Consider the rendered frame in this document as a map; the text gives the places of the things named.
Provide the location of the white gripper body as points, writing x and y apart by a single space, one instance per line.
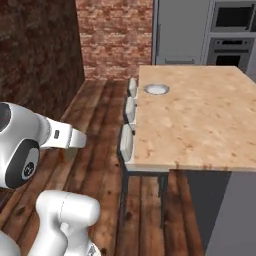
78 138

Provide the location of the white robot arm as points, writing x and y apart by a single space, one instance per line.
20 143

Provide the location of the white round plate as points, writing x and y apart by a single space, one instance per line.
156 89

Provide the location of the grey dining counter island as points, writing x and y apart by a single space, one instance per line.
213 206

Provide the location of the grey stool with white cushion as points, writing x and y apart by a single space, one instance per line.
126 145
130 110
132 87

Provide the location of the grey fridge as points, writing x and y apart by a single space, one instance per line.
180 30

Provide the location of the built-in microwave oven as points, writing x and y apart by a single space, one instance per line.
233 16

